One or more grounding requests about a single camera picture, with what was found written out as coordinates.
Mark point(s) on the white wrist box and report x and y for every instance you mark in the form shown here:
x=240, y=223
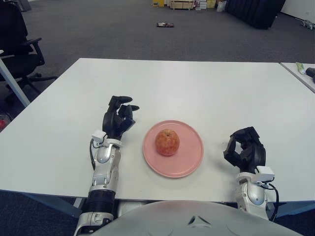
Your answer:
x=99, y=137
x=265, y=174

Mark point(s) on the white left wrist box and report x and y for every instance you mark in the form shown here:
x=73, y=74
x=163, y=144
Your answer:
x=99, y=137

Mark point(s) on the white plastic bag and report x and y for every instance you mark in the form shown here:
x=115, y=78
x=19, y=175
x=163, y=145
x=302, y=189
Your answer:
x=221, y=6

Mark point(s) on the black office chair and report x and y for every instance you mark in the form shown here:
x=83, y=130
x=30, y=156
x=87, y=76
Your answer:
x=14, y=66

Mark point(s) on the red apple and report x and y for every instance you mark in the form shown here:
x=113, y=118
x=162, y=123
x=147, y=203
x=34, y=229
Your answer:
x=167, y=142

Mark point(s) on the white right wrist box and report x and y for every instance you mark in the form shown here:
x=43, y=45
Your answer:
x=265, y=174

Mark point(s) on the grey robot torso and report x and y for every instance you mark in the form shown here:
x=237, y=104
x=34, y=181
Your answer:
x=172, y=214

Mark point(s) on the wooden crate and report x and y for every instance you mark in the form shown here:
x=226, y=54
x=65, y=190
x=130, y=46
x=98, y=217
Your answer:
x=182, y=4

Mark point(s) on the small grey robot dog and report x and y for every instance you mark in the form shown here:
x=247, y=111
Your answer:
x=308, y=23

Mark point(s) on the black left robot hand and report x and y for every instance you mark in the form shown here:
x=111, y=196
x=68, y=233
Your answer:
x=114, y=123

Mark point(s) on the stacked cardboard boxes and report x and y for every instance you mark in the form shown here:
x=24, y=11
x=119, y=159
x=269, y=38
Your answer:
x=205, y=4

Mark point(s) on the black curtain partition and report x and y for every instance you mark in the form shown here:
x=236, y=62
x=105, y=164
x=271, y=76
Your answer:
x=254, y=12

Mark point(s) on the pale desk leg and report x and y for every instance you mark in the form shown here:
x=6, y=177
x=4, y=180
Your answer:
x=14, y=84

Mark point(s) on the small red object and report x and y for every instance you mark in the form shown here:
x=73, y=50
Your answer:
x=2, y=124

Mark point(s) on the black handheld controller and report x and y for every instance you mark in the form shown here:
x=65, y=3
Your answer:
x=310, y=71

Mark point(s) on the green tube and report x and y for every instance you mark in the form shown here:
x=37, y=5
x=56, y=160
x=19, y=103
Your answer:
x=300, y=68

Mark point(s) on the small black floor tray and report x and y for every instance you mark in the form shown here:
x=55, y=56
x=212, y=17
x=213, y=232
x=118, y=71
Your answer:
x=165, y=24

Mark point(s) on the pink round plate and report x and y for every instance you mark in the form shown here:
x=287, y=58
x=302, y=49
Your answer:
x=187, y=159

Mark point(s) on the blue-grey table frame beam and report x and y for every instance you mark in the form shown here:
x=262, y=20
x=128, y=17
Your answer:
x=49, y=202
x=295, y=208

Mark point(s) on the yellow box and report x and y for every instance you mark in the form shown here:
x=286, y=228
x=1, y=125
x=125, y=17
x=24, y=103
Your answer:
x=158, y=3

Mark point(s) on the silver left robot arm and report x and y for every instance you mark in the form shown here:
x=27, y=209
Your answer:
x=104, y=172

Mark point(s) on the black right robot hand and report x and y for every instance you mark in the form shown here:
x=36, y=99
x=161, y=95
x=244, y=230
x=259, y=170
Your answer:
x=256, y=153

